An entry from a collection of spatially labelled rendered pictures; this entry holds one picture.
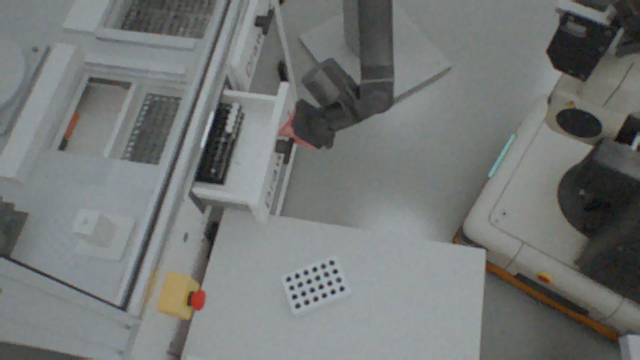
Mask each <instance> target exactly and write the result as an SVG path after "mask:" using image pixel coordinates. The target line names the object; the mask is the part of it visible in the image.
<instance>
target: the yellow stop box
mask: <svg viewBox="0 0 640 360"><path fill-rule="evenodd" d="M199 288H200V284H199V283H197V282H196V281H194V280H193V279H192V278H191V277H189V276H188V275H182V274H177V273H172V272H169V273H168V274H167V277H166V280H165V284H164V286H163V289H162V292H161V295H160V298H159V302H158V305H157V311H161V312H163V313H165V314H167V315H169V316H171V317H175V318H180V319H185V320H189V319H190V317H191V314H192V310H193V305H192V304H191V298H192V296H193V294H196V292H197V291H198V290H199Z"/></svg>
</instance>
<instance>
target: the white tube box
mask: <svg viewBox="0 0 640 360"><path fill-rule="evenodd" d="M280 278H281V280H282V283H283V286H284V289H285V292H286V295H287V298H288V300H289V302H290V308H291V311H292V314H293V316H294V317H295V318H297V317H300V316H302V315H305V314H307V313H310V312H312V311H314V310H317V309H319V308H322V307H324V306H327V305H329V304H332V303H336V302H339V301H341V300H344V299H347V298H349V297H351V296H352V295H351V290H350V288H349V285H348V283H347V280H346V279H345V276H344V274H343V271H342V268H341V266H340V263H339V261H338V258H337V257H336V255H335V256H332V257H328V258H325V259H322V260H320V261H317V262H314V263H312V264H310V265H308V266H305V267H302V268H300V269H297V270H294V271H292V272H290V273H288V274H285V275H282V276H280Z"/></svg>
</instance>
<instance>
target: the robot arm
mask: <svg viewBox="0 0 640 360"><path fill-rule="evenodd" d="M581 4H582V5H583V6H584V7H585V8H586V7H589V6H592V5H594V4H599V5H609V4H613V6H614V7H615V8H614V9H615V10H616V14H615V15H614V16H613V17H614V18H615V19H616V21H617V22H618V23H619V25H620V26H622V28H623V29H624V31H623V33H622V35H621V36H620V38H619V40H618V42H617V44H616V46H615V50H616V51H617V52H618V54H619V55H620V56H625V55H632V54H636V53H640V0H583V1H581ZM358 14H359V17H358V31H359V51H360V55H359V59H360V77H361V78H360V84H359V85H357V84H356V83H355V80H354V79H353V77H352V76H351V75H350V74H347V72H346V71H345V70H344V69H343V68H342V67H341V66H339V65H338V64H337V62H336V61H335V60H334V59H333V58H328V59H327V60H325V61H323V62H321V63H319V64H317V65H315V66H314V67H311V69H310V70H309V71H308V72H307V73H306V74H305V75H304V76H303V77H302V79H301V81H300V82H301V83H302V85H303V86H304V87H305V88H306V89H307V90H308V91H309V92H310V93H311V96H312V97H313V98H314V99H315V101H316V102H317V103H318V104H319V105H320V107H318V108H315V107H314V106H312V105H311V104H310V103H309V102H307V101H306V100H304V99H303V98H301V99H299V100H297V101H296V103H295V106H294V108H293V110H292V112H291V113H290V117H289V119H288V120H287V121H286V123H285V124H284V125H283V126H282V127H281V129H280V130H279V133H278V135H280V136H287V137H294V138H295V140H294V144H297V145H301V146H304V147H307V148H310V149H312V150H315V151H317V150H320V149H321V148H322V145H323V146H324V147H326V150H330V149H332V146H333V141H334V136H335V133H336V132H339V131H341V130H344V129H347V128H350V127H352V126H354V125H357V124H359V123H361V122H362V121H363V119H367V118H369V117H371V116H372V115H375V114H380V113H384V112H386V111H388V110H390V109H391V108H392V106H393V104H394V96H395V64H394V39H393V0H358ZM288 127H289V129H288V130H287V131H285V130H286V129H287V128H288ZM298 138H300V139H302V140H300V139H298Z"/></svg>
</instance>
